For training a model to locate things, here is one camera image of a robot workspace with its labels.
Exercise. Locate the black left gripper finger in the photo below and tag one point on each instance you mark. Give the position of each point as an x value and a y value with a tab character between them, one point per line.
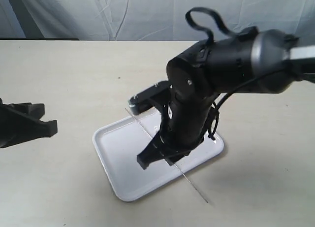
21	112
21	129

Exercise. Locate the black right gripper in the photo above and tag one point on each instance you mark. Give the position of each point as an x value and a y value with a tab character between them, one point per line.
178	135

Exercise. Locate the thin metal skewer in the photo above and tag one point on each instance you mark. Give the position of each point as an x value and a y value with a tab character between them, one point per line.
194	185

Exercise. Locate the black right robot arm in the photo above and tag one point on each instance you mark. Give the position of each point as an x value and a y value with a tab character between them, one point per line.
250	62

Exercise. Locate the white plastic tray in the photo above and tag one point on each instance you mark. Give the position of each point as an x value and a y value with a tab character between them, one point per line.
118	144

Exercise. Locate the white backdrop curtain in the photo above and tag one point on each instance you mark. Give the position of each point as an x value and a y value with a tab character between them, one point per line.
148	20

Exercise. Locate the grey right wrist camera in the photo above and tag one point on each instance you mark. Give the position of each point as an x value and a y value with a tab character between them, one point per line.
158	95

